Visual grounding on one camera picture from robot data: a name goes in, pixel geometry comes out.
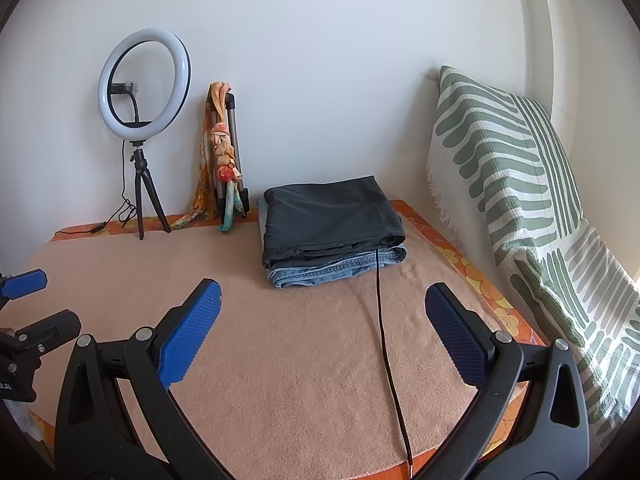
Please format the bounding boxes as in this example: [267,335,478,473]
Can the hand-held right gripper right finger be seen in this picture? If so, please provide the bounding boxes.
[422,282,591,480]

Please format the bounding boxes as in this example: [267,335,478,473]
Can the beige blanket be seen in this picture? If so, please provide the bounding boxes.
[0,207,518,480]

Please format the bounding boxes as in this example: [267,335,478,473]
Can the green striped white blanket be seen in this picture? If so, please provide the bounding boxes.
[425,65,640,436]

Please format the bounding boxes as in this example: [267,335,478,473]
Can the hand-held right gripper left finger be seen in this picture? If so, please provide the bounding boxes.
[54,278,236,480]

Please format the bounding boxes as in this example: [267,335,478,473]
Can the orange patterned scarf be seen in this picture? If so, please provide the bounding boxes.
[172,81,246,233]

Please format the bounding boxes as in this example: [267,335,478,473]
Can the folded grey tripod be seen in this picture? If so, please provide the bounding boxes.
[207,91,249,221]

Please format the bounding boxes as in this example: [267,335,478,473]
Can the folded blue jeans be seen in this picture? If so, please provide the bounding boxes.
[256,197,407,290]

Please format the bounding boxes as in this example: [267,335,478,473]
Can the black ring light cable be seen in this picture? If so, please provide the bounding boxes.
[54,142,138,237]

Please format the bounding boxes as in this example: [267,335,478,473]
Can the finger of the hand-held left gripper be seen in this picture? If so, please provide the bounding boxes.
[0,310,82,361]
[0,269,48,306]

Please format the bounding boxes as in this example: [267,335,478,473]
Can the orange floral cloth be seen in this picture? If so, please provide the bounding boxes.
[22,199,548,480]

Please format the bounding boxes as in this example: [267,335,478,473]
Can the dark grey pants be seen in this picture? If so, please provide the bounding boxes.
[262,175,413,478]

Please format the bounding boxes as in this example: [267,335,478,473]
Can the ring light on tripod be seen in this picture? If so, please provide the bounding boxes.
[97,28,192,241]

